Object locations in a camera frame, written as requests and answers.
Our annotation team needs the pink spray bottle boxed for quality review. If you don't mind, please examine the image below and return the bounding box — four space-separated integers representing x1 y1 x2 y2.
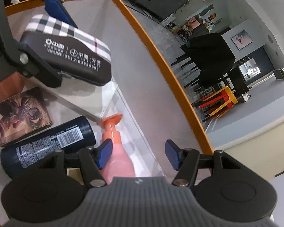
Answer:
100 113 135 184

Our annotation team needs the plaid black glasses case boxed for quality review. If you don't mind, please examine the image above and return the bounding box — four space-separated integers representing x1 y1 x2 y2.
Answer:
20 14 112 86

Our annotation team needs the illustrated card box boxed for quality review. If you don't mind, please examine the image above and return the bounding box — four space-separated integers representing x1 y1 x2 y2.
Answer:
0 87 52 147

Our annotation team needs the orange cardboard storage box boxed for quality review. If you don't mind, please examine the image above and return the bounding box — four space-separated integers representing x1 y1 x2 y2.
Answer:
0 0 214 227

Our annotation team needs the dark blue spray can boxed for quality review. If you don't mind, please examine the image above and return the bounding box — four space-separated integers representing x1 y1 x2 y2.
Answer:
0 116 96 179

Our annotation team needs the black piano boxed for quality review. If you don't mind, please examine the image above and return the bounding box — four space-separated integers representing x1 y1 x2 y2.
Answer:
172 33 249 95

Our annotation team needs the framed wall picture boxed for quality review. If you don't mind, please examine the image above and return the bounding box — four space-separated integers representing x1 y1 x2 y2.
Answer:
231 30 253 51

